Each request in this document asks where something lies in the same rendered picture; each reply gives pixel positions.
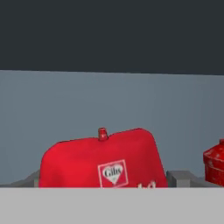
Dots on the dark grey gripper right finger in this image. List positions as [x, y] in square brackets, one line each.
[182, 178]

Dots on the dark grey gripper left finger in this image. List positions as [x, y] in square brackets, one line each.
[32, 180]

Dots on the red shaker with white specks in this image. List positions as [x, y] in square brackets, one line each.
[215, 163]

